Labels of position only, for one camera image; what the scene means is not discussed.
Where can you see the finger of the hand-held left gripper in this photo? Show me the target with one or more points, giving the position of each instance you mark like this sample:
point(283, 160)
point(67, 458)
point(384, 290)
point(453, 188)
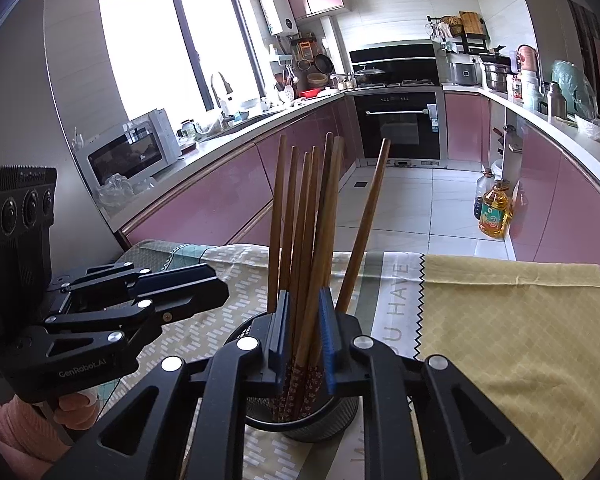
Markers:
point(100, 277)
point(180, 292)

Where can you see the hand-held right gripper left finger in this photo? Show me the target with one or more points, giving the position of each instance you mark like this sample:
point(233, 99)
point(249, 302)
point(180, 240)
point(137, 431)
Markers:
point(280, 345)

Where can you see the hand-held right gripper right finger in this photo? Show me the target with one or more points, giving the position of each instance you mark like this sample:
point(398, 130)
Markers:
point(328, 345)

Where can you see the bunch of wooden chopsticks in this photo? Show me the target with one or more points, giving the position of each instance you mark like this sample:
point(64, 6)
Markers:
point(305, 320)

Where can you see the black mesh utensil holder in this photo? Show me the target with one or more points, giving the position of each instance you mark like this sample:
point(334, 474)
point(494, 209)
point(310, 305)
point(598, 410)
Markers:
point(330, 420)

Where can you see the single wooden chopstick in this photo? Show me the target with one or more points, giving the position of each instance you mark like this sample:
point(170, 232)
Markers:
point(362, 230)

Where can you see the person's left hand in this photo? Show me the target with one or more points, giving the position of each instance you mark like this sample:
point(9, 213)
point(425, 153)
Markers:
point(77, 410)

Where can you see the patterned tablecloth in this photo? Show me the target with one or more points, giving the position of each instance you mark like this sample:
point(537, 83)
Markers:
point(380, 285)

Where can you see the pink lower kitchen cabinets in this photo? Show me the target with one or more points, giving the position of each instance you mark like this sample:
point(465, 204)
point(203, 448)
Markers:
point(220, 190)

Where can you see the white microwave oven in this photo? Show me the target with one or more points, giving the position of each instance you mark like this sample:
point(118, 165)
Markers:
point(130, 152)

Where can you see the yellow checked cloth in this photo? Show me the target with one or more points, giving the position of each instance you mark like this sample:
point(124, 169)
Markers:
point(505, 335)

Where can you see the steel kitchen faucet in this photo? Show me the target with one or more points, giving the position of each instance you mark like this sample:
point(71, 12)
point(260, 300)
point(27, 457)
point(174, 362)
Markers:
point(220, 90)

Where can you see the yellow cooking oil bottle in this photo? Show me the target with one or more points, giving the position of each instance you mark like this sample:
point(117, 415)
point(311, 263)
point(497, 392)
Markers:
point(495, 215)

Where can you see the dark sauce bottle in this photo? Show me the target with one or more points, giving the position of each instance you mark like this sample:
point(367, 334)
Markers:
point(482, 200)

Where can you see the black built-in oven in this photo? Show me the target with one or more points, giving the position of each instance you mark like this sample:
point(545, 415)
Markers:
point(397, 130)

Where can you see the red basin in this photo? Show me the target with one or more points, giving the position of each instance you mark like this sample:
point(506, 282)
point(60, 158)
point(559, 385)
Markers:
point(309, 94)

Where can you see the kitchen window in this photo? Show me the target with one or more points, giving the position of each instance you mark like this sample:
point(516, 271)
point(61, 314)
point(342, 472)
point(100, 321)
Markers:
point(180, 50)

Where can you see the brown clay pot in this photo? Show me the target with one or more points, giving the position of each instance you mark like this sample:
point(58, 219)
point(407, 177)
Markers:
point(317, 81)

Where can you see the hanging frying pan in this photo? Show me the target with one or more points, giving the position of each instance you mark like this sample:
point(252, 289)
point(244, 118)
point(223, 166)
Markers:
point(323, 63)

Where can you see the wok with lid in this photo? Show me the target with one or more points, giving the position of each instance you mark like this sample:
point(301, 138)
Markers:
point(370, 77)

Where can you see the black range hood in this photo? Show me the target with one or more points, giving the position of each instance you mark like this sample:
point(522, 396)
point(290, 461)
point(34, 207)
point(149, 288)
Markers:
point(395, 57)

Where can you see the white water heater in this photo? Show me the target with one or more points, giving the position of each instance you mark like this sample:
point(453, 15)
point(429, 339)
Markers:
point(279, 12)

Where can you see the stainless steel pot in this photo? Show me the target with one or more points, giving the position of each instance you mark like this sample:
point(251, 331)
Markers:
point(496, 75)

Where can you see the steel thermos flask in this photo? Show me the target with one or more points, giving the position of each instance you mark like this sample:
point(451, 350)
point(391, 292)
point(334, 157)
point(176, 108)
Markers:
point(556, 102)

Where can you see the black shelf rack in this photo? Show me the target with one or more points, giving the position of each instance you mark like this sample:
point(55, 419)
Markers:
point(460, 35)

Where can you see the covered white bowl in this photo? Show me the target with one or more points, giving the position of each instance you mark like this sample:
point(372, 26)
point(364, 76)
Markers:
point(594, 129)

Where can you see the pink kettle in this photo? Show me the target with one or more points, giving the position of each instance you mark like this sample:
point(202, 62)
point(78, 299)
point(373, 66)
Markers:
point(527, 59)

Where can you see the green plastic bag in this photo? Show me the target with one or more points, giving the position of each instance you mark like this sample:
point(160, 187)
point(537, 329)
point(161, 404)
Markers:
point(572, 85)

